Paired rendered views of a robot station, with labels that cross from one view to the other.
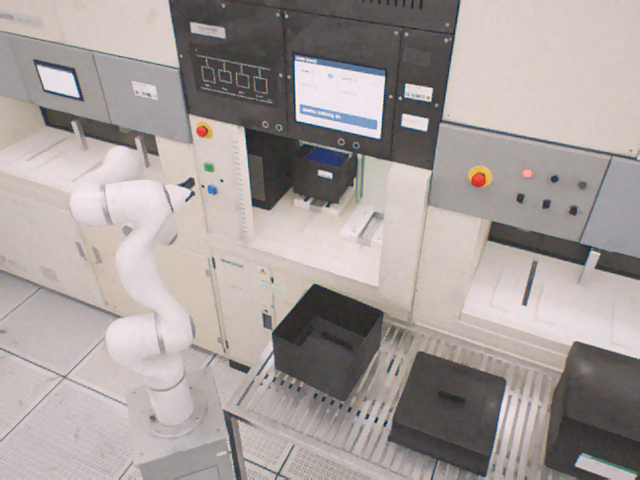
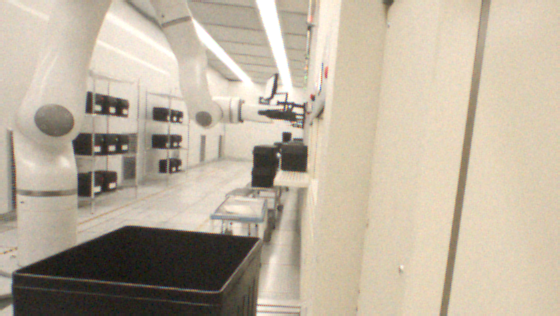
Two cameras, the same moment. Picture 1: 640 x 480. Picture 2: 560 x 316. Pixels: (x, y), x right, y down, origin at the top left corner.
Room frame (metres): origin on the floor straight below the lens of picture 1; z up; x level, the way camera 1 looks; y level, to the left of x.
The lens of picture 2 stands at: (1.18, -0.66, 1.14)
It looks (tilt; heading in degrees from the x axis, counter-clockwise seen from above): 7 degrees down; 59
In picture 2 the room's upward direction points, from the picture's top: 5 degrees clockwise
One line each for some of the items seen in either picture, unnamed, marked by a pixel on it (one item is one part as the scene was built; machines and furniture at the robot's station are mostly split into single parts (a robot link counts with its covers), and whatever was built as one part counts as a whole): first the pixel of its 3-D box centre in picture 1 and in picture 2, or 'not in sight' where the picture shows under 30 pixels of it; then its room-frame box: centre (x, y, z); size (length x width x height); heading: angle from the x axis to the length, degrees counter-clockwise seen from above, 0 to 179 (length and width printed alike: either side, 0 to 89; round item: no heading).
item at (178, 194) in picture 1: (171, 199); (256, 113); (1.56, 0.51, 1.20); 0.11 x 0.10 x 0.07; 155
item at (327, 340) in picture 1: (328, 339); (161, 300); (1.24, -0.03, 0.85); 0.28 x 0.28 x 0.17; 60
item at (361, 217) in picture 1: (372, 226); not in sight; (1.80, -0.21, 0.89); 0.22 x 0.21 x 0.04; 155
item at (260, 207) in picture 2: not in sight; (243, 228); (2.19, 2.63, 0.24); 0.97 x 0.52 x 0.48; 68
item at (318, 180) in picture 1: (325, 162); not in sight; (2.03, -0.02, 1.06); 0.24 x 0.20 x 0.32; 65
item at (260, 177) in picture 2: not in sight; (262, 176); (2.78, 3.87, 0.59); 0.30 x 0.28 x 0.26; 65
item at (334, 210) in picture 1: (325, 195); not in sight; (2.03, -0.02, 0.89); 0.22 x 0.21 x 0.04; 155
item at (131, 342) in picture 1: (145, 350); (45, 142); (1.01, 0.49, 1.07); 0.19 x 0.12 x 0.24; 105
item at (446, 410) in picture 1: (449, 405); not in sight; (1.00, -0.39, 0.83); 0.29 x 0.29 x 0.13; 67
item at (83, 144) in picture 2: not in sight; (86, 143); (0.82, 4.76, 0.81); 0.30 x 0.28 x 0.26; 60
